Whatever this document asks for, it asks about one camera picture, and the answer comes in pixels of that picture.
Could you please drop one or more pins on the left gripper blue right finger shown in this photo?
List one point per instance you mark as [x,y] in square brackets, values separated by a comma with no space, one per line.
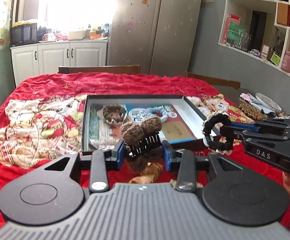
[183,161]

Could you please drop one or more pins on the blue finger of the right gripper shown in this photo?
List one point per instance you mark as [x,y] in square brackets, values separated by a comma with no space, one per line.
[237,136]
[264,125]

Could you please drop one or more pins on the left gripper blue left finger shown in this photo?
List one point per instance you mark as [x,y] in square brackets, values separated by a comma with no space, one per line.
[103,161]

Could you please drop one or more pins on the black crochet scrunchie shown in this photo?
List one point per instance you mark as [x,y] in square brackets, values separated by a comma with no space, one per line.
[215,133]

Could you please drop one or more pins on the brown crochet scrunchie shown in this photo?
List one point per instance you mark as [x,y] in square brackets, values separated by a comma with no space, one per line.
[114,114]

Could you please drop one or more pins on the blue crochet scrunchie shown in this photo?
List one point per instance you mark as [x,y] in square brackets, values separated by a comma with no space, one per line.
[158,111]

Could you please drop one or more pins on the brown beaded mat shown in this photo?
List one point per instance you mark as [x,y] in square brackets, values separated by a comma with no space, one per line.
[251,112]

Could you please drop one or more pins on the white plate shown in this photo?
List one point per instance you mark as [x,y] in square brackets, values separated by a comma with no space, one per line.
[268,103]

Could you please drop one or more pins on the pink floral cloth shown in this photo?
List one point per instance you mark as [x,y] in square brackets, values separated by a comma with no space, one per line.
[247,97]

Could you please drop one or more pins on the printed booklet in box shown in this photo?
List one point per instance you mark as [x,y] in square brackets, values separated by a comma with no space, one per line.
[105,124]

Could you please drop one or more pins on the red quilted bear blanket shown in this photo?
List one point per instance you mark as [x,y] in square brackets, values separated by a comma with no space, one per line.
[42,118]

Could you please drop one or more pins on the red green framed poster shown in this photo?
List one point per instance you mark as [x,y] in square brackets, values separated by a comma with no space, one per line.
[233,30]

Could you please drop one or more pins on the white kitchen cabinet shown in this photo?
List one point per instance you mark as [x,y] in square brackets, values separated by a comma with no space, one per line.
[46,57]

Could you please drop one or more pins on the orange bowl on counter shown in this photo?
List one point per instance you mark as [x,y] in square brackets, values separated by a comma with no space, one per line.
[94,35]

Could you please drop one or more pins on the cream plastic basin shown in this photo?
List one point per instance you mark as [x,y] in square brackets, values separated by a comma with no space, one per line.
[77,34]

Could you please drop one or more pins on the steel double door refrigerator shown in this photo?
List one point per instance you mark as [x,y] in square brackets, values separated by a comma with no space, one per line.
[158,35]

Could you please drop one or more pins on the white mug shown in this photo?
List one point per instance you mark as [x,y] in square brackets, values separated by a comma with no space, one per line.
[50,37]

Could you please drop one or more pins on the black microwave oven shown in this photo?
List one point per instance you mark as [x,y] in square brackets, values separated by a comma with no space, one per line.
[24,34]

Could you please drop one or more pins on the white wall shelf unit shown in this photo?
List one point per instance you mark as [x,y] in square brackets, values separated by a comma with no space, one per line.
[266,37]

